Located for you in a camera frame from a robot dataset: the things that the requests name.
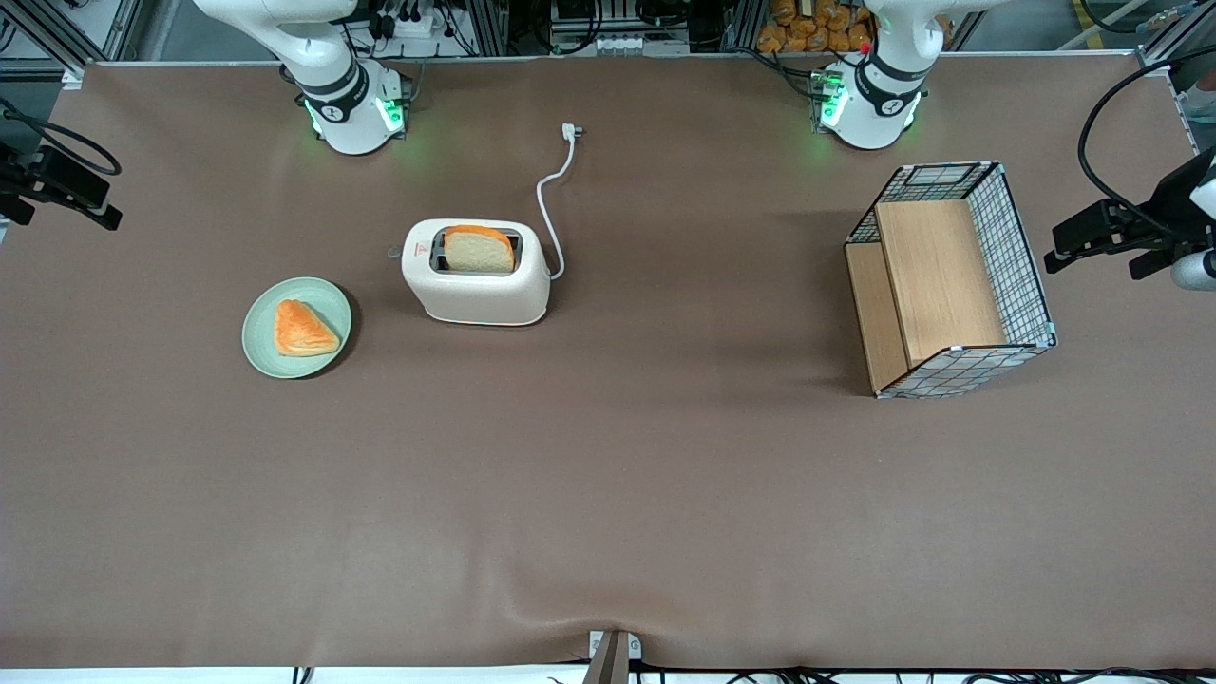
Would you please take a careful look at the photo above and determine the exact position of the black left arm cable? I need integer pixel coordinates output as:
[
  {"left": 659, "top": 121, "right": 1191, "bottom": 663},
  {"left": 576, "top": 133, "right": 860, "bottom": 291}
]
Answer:
[{"left": 1077, "top": 47, "right": 1216, "bottom": 238}]

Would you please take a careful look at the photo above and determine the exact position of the white two-slot toaster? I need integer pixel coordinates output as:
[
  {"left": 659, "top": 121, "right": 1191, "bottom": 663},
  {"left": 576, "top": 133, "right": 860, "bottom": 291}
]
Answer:
[{"left": 387, "top": 218, "right": 553, "bottom": 328}]

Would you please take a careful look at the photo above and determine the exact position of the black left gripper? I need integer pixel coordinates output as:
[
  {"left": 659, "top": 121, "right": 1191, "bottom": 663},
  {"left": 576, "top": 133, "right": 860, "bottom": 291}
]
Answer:
[{"left": 1044, "top": 195, "right": 1182, "bottom": 276}]

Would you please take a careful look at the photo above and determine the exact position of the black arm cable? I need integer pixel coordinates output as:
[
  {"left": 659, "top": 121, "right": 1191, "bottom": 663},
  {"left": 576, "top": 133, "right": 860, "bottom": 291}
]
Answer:
[
  {"left": 0, "top": 98, "right": 124, "bottom": 179},
  {"left": 1077, "top": 47, "right": 1216, "bottom": 238}
]

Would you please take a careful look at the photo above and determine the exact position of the aluminium frame profile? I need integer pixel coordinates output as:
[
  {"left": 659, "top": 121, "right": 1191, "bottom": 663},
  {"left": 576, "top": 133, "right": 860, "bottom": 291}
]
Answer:
[
  {"left": 1133, "top": 0, "right": 1216, "bottom": 69},
  {"left": 0, "top": 0, "right": 143, "bottom": 77}
]

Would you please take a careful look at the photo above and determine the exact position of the pale green round plate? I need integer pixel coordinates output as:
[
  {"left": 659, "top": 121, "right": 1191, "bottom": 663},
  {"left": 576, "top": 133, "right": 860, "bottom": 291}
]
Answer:
[{"left": 241, "top": 276, "right": 353, "bottom": 380}]

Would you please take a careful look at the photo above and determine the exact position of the wooden stepped shelf insert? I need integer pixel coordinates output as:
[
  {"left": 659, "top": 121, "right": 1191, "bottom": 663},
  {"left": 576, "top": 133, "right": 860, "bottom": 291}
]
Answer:
[{"left": 845, "top": 199, "right": 1009, "bottom": 393}]

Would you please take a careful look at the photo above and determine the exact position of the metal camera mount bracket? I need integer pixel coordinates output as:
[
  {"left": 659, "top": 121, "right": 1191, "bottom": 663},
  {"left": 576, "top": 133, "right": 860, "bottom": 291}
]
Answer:
[{"left": 586, "top": 629, "right": 643, "bottom": 684}]

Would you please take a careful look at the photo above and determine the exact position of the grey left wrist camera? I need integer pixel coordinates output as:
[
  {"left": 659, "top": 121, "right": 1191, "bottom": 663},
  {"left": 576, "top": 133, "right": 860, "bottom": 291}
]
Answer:
[{"left": 1129, "top": 247, "right": 1216, "bottom": 292}]

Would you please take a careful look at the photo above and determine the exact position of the white toaster power cable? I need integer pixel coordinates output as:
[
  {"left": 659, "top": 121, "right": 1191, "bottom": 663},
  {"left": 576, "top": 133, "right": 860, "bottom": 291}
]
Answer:
[{"left": 535, "top": 122, "right": 585, "bottom": 282}]

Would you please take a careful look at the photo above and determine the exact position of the triangular orange pastry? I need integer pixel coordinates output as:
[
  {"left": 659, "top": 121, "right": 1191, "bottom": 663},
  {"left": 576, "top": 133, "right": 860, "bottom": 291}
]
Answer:
[{"left": 274, "top": 299, "right": 342, "bottom": 358}]

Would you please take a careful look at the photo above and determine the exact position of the sliced bread with orange crust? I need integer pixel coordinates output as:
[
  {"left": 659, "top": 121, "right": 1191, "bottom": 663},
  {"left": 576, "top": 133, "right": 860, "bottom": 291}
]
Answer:
[{"left": 442, "top": 224, "right": 517, "bottom": 276}]

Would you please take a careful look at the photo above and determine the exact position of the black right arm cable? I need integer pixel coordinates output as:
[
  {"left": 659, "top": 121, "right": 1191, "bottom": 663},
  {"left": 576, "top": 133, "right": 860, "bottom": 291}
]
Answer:
[{"left": 0, "top": 98, "right": 124, "bottom": 179}]

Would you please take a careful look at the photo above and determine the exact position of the black wire mesh basket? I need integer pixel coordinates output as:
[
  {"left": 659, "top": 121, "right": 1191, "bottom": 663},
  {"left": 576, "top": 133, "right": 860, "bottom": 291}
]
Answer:
[{"left": 844, "top": 161, "right": 1058, "bottom": 400}]

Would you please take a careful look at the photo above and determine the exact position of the bag of orange bread rolls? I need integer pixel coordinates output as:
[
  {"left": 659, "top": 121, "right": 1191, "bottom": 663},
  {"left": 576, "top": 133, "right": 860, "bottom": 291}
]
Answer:
[{"left": 756, "top": 0, "right": 875, "bottom": 54}]

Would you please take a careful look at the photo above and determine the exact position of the white power strip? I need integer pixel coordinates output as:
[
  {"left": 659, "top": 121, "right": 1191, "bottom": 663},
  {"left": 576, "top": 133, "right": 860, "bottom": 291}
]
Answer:
[{"left": 373, "top": 3, "right": 440, "bottom": 40}]

